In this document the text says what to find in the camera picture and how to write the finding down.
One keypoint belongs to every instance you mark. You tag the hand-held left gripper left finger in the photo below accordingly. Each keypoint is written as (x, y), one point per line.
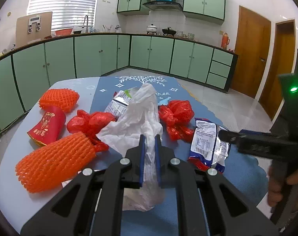
(142, 163)

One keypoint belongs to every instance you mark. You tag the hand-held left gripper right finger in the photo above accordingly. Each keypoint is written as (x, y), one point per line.
(158, 163)

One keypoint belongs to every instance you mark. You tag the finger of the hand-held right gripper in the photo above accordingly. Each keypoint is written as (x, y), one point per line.
(228, 136)

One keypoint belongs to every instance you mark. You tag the blue white snack packet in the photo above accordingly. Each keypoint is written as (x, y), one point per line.
(205, 140)

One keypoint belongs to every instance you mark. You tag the white plastic bag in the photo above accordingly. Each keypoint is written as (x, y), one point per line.
(139, 113)

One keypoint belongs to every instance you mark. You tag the red plastic bag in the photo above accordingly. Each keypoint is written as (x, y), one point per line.
(176, 113)
(90, 123)

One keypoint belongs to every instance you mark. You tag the silver white snack packet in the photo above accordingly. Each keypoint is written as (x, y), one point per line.
(117, 105)

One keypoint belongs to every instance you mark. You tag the orange foam fruit net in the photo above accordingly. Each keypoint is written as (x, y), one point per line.
(53, 159)
(60, 98)

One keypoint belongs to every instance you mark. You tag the red paper cup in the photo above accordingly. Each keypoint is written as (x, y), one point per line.
(47, 127)

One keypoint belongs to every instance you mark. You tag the person's right hand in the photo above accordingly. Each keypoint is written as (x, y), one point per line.
(274, 186)

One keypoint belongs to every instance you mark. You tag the blue table mat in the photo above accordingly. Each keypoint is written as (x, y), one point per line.
(237, 177)

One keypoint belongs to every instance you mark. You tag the wooden door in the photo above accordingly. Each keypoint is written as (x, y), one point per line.
(249, 54)
(279, 54)

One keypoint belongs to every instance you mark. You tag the red thermos flask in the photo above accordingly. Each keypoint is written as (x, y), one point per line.
(225, 41)

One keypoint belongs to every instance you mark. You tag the glass jar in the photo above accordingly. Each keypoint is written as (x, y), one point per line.
(191, 36)
(180, 34)

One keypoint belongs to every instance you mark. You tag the black wok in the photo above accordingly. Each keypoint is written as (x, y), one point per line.
(169, 31)

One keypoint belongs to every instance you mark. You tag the green lower kitchen cabinets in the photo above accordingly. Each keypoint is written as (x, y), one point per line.
(90, 54)

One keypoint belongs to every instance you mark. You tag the green kitchen cabinets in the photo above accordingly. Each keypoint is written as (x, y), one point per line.
(90, 54)
(203, 0)

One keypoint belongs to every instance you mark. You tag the white cooking pot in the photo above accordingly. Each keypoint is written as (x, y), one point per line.
(151, 28)

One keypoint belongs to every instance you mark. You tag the utensil holder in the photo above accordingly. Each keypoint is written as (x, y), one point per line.
(107, 29)

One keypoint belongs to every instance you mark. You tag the green upper kitchen cabinets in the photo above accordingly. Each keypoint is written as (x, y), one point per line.
(203, 0)

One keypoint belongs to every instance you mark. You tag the black range hood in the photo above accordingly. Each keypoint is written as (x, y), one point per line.
(163, 5)

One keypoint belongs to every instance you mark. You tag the metal kitchen faucet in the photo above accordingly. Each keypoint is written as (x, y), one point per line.
(86, 22)

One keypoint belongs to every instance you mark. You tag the red plastic basin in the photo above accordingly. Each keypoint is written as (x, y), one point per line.
(63, 32)

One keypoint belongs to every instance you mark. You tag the wooden cutting board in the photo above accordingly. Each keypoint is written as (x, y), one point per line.
(23, 32)

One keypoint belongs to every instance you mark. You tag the white window blinds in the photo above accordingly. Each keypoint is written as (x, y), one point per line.
(65, 2)

